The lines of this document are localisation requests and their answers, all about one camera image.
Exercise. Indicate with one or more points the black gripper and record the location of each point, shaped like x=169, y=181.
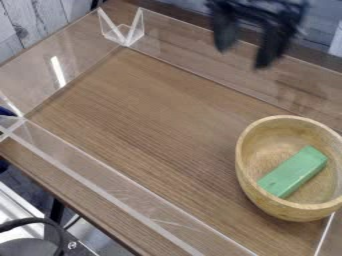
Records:
x=279, y=16

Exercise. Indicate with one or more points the green rectangular block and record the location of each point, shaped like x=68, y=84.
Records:
x=285, y=179

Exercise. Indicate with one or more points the clear acrylic corner bracket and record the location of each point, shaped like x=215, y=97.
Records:
x=123, y=34

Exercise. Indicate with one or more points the clear acrylic tray wall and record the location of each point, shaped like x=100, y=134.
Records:
x=154, y=227

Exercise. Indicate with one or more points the light wooden bowl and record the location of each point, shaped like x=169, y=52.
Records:
x=269, y=141

